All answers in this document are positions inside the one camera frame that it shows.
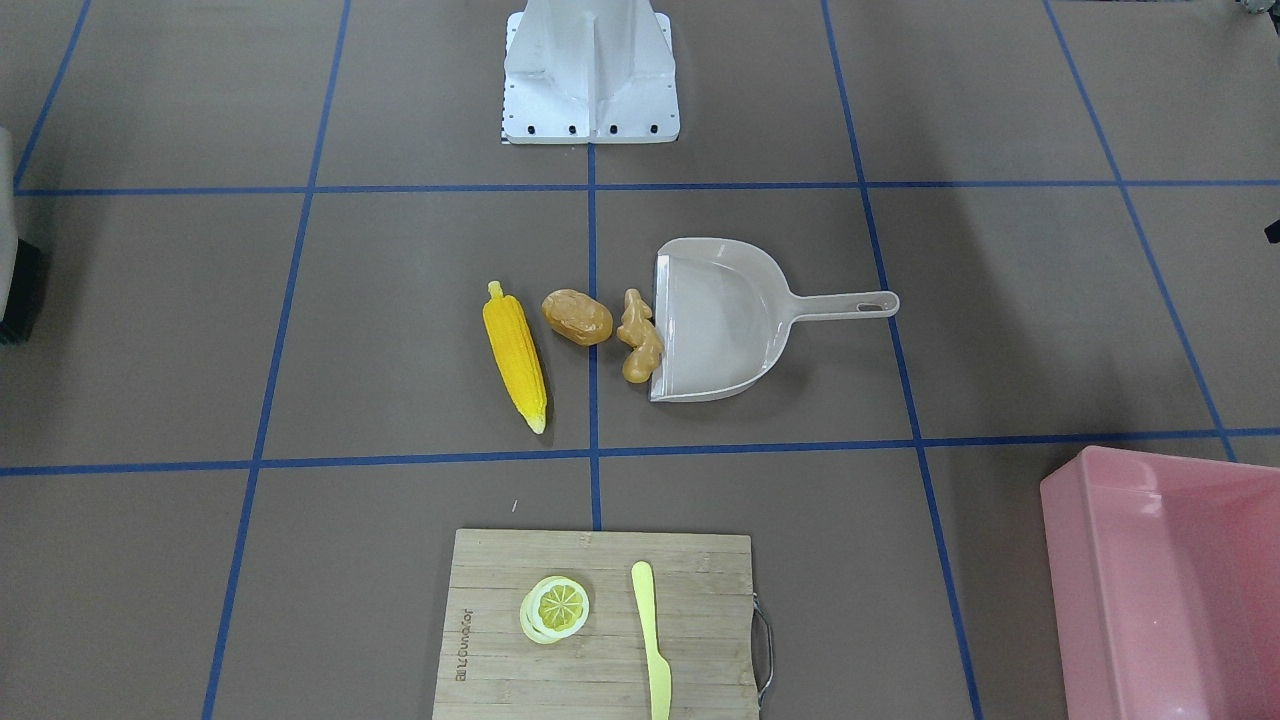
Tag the tan toy ginger root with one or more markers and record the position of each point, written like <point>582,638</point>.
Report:
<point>639,332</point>

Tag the brown toy potato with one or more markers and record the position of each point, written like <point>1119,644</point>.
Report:
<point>578,317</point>

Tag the beige plastic dustpan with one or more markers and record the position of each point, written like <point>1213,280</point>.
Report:
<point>724,311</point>

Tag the yellow toy corn cob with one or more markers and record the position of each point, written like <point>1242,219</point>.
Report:
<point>516,356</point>

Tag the beige hand brush black bristles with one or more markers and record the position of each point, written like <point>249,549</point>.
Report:
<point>22,264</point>

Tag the pink plastic bin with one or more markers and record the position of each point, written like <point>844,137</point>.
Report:
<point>1165,582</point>

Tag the yellow toy lemon slice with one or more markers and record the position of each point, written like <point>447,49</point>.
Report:
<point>555,609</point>

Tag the bamboo cutting board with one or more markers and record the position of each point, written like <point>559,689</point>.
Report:
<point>706,604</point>

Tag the yellow plastic toy knife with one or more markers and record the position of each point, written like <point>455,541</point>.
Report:
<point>660,678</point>

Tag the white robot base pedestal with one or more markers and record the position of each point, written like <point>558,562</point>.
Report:
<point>589,72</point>

